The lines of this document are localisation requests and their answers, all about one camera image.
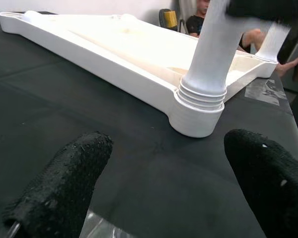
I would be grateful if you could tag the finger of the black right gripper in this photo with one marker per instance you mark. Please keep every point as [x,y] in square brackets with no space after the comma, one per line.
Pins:
[291,43]
[263,8]

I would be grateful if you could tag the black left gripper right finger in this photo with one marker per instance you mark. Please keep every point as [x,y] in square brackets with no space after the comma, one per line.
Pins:
[270,188]

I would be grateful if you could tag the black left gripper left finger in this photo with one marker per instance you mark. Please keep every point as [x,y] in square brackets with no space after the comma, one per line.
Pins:
[64,186]

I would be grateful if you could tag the clear plastic bag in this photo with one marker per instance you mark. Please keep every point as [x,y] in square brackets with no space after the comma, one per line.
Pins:
[101,225]

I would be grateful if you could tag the seated person black clothes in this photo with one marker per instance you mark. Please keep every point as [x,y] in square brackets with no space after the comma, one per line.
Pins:
[195,24]

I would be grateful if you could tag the black table cloth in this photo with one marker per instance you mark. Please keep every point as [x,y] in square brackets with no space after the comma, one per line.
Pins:
[64,99]

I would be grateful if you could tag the white plastic table top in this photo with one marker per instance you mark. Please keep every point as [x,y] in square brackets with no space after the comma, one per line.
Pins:
[101,59]

